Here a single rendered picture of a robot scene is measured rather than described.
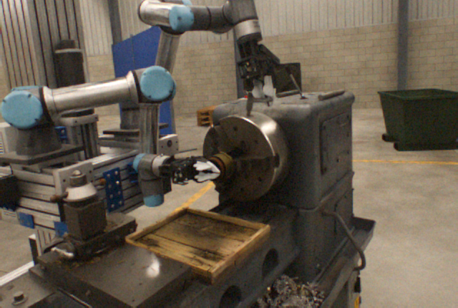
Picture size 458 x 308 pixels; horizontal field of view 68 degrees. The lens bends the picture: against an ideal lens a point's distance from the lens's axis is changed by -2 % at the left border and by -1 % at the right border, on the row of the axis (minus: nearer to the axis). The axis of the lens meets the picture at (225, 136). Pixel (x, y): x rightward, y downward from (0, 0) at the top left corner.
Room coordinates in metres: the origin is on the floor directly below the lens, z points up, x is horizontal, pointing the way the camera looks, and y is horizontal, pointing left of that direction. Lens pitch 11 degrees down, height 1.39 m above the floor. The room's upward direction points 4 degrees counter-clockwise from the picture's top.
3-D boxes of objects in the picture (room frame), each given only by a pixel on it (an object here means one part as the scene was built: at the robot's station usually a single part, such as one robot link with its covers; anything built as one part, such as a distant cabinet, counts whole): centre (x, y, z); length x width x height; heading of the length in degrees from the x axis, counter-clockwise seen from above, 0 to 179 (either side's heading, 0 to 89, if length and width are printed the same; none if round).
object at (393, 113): (5.45, -3.13, 0.43); 1.34 x 0.94 x 0.85; 170
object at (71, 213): (0.81, 0.36, 1.07); 0.07 x 0.07 x 0.10; 53
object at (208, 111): (9.54, 0.14, 0.22); 1.25 x 0.86 x 0.44; 161
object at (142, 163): (1.22, 0.28, 1.08); 0.11 x 0.08 x 0.09; 53
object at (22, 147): (1.22, 0.68, 1.21); 0.15 x 0.15 x 0.10
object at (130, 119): (1.65, 0.43, 1.21); 0.15 x 0.15 x 0.10
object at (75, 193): (0.81, 0.37, 1.13); 0.08 x 0.08 x 0.03
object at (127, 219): (0.83, 0.35, 0.99); 0.20 x 0.10 x 0.05; 143
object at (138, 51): (7.88, 1.90, 1.18); 4.12 x 0.80 x 2.35; 29
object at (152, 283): (0.77, 0.32, 0.95); 0.43 x 0.17 x 0.05; 53
